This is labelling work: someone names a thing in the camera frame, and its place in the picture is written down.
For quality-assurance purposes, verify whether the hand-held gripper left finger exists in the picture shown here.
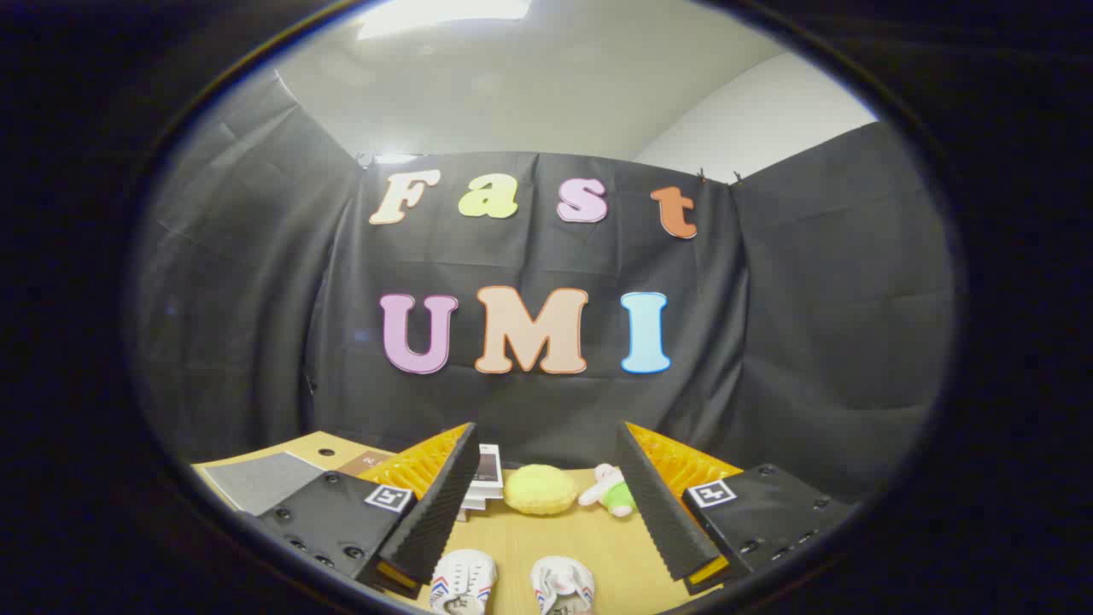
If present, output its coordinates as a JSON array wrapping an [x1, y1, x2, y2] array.
[[256, 421, 482, 599]]

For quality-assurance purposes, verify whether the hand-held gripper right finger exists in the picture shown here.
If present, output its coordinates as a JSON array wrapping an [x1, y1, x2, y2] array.
[[616, 421, 856, 596]]

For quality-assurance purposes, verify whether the white striped canvas shoe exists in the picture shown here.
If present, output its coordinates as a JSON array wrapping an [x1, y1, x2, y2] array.
[[530, 556, 597, 615], [427, 549, 499, 615]]

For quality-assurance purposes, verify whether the grey fabric storage box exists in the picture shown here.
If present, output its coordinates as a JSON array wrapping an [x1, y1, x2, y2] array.
[[203, 451, 327, 516]]

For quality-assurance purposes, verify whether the pink and green plush toy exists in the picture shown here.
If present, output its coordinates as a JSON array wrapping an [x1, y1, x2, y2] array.
[[578, 463, 637, 518]]

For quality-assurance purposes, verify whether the brown cover book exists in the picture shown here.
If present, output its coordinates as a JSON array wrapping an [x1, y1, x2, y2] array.
[[336, 450, 395, 477]]

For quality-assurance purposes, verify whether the yellow plush bread toy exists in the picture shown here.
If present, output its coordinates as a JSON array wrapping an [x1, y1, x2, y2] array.
[[503, 464, 580, 516]]

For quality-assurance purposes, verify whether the black backdrop cloth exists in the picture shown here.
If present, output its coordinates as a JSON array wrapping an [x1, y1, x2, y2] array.
[[137, 68, 956, 505]]

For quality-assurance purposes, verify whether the ceiling light panel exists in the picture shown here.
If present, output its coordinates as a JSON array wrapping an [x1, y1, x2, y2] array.
[[354, 0, 532, 41]]

